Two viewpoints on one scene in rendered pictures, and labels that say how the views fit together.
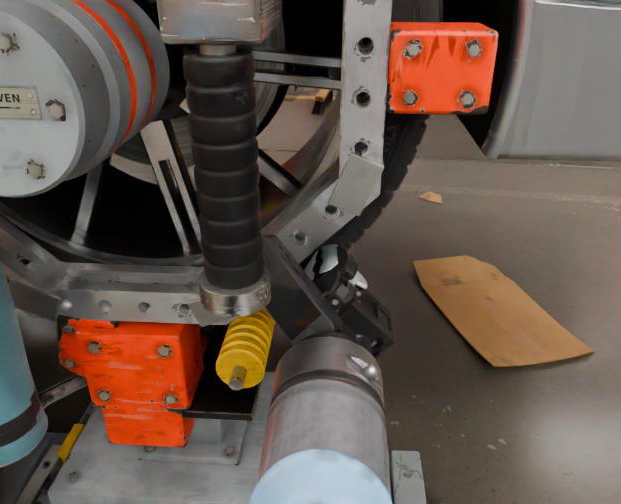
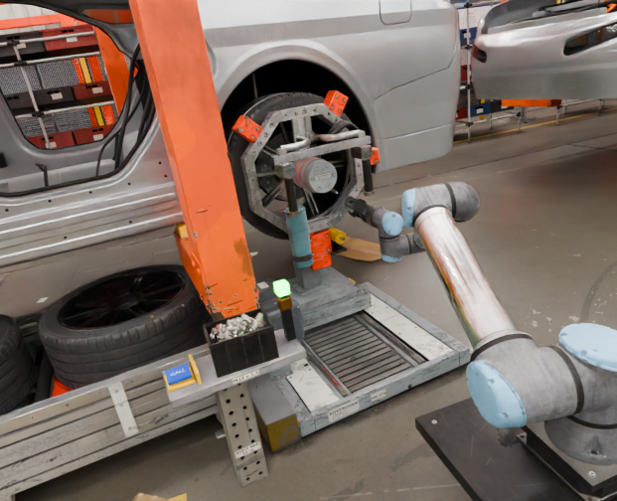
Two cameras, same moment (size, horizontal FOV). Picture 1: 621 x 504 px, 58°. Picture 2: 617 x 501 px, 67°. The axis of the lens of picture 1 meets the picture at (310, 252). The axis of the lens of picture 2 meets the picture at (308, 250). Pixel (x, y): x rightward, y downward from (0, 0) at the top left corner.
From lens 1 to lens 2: 1.69 m
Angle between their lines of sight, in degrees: 24
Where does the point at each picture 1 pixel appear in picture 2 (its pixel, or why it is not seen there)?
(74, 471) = not seen: hidden behind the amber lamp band
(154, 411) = (324, 255)
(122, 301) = (315, 226)
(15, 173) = (326, 187)
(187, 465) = (316, 291)
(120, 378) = (316, 248)
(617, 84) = (394, 152)
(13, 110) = (327, 176)
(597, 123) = (393, 161)
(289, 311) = (361, 208)
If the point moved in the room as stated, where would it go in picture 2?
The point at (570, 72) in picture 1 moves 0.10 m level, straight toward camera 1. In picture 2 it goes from (385, 152) to (390, 155)
